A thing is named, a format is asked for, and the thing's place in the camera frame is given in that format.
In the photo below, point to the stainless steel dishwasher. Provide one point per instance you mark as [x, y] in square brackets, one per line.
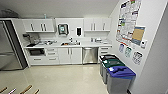
[90, 55]

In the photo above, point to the chrome sink faucet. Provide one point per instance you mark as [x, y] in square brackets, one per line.
[70, 40]

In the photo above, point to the white two-door base cabinet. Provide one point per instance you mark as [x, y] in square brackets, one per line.
[70, 55]

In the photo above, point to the white drawer unit narrow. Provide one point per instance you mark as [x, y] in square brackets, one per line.
[105, 51]

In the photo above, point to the steel paper towel dispenser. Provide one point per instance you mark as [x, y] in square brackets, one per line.
[62, 29]

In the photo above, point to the grey bin green lid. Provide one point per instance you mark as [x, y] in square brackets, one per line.
[113, 64]

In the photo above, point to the white drawer unit wide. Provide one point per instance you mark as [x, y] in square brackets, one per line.
[51, 56]

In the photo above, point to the small bin label sign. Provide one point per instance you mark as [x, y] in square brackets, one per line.
[121, 48]
[128, 52]
[137, 57]

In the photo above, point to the grey bin blue lid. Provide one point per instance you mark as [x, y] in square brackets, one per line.
[120, 78]

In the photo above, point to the black built-in microwave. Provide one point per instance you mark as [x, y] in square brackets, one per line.
[36, 52]

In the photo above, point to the blue bottle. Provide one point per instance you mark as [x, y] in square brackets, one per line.
[45, 16]

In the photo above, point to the black coffee machine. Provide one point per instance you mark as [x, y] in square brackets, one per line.
[26, 37]

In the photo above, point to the stainless steel refrigerator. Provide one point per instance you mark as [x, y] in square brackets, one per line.
[10, 46]

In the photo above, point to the black wall soap dispenser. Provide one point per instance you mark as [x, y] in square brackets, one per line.
[79, 31]

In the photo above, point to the white wall cabinet wide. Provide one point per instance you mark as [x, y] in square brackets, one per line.
[97, 24]

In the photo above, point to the large colourful wall poster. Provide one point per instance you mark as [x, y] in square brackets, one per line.
[128, 21]

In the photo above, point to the blue orange wall notice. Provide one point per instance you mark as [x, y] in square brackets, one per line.
[138, 36]

